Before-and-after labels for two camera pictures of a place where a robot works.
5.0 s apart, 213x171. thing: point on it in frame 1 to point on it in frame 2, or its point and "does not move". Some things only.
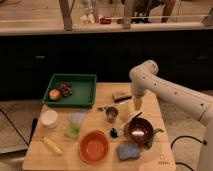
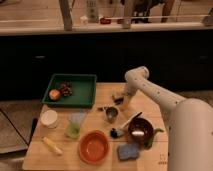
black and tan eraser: (119, 96) does not move
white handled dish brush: (116, 133) does not move
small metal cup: (111, 114) does not move
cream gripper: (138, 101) to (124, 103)
